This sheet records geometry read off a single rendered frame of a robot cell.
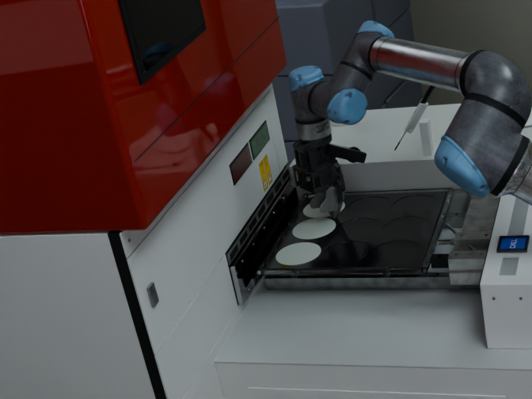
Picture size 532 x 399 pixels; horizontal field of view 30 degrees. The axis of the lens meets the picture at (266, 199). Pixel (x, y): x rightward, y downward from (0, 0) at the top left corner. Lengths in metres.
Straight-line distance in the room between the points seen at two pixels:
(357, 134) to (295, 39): 1.35
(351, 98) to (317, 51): 1.82
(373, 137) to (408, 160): 0.19
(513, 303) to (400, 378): 0.26
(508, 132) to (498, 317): 0.34
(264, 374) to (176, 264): 0.30
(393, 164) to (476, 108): 0.64
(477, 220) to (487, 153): 0.51
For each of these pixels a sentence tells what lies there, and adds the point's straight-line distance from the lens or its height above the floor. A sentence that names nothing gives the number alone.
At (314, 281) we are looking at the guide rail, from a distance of 2.16.
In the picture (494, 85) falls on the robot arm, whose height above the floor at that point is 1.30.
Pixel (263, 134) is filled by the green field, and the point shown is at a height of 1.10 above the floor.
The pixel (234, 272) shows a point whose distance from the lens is 2.08.
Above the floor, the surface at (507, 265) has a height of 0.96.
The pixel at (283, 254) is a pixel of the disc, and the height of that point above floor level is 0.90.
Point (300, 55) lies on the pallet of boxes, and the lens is 3.87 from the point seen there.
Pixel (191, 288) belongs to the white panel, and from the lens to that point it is 1.91.
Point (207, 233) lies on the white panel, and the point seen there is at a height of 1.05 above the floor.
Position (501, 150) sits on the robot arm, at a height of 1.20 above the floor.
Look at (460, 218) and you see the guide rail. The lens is 2.32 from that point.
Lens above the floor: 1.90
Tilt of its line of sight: 24 degrees down
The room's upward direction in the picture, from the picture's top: 12 degrees counter-clockwise
